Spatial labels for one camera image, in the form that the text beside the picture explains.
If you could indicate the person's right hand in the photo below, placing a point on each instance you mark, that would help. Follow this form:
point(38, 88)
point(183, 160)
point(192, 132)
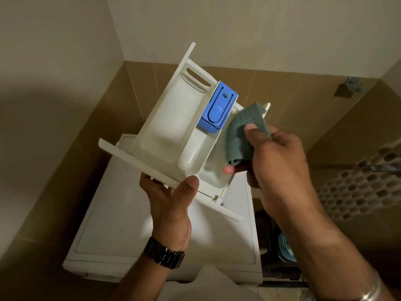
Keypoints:
point(278, 172)

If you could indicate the person's left hand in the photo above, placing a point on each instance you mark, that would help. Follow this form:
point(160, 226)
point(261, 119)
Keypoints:
point(170, 213)

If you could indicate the person's right thumb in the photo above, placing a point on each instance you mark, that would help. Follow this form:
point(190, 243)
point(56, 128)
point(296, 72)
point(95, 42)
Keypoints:
point(255, 136)

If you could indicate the person's left thumb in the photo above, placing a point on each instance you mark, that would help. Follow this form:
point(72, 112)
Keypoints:
point(187, 189)

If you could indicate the green microfibre cloth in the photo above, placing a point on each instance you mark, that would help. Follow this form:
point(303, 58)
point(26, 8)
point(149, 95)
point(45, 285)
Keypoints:
point(242, 133)

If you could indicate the white detergent drawer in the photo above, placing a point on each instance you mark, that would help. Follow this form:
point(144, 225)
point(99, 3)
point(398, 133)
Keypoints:
point(175, 131)

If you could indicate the person's left forearm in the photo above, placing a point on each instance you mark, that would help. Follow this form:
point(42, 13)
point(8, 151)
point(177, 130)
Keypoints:
point(142, 277)

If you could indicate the person's right forearm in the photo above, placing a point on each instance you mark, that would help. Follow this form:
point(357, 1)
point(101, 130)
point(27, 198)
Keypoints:
point(329, 260)

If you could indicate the blue siphon cap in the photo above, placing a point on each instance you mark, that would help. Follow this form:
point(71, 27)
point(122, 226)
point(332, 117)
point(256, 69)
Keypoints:
point(217, 107)

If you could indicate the black wrist watch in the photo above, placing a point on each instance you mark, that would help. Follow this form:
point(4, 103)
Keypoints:
point(164, 253)

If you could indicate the white washing machine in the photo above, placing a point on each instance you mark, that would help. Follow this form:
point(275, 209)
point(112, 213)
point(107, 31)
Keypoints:
point(125, 225)

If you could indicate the teal and black container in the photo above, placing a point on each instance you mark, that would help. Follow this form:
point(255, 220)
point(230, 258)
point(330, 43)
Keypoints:
point(277, 247)

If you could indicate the white perforated laundry basket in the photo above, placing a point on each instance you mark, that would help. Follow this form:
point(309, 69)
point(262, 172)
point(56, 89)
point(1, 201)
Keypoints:
point(360, 184)

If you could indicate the silver bangle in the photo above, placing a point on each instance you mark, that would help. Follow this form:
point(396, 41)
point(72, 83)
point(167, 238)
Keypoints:
point(371, 289)

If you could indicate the wall water tap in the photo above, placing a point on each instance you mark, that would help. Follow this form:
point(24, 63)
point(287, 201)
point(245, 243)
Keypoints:
point(349, 87)

